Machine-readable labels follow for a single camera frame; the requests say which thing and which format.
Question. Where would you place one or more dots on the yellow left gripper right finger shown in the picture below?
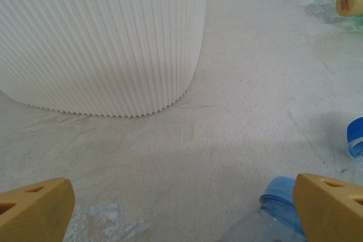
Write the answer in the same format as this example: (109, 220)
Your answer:
(331, 213)

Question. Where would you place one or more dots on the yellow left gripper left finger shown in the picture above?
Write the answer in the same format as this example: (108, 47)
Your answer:
(34, 213)

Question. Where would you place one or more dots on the large clear bottle pale cap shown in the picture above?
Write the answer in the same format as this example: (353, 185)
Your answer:
(263, 225)

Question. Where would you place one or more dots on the clear bottle dark blue cap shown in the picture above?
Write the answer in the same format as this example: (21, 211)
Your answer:
(356, 131)

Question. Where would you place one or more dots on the green bottle with logo label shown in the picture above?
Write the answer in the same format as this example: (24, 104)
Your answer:
(348, 1)

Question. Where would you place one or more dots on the pink waste basket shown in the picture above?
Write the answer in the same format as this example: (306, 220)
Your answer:
(99, 40)

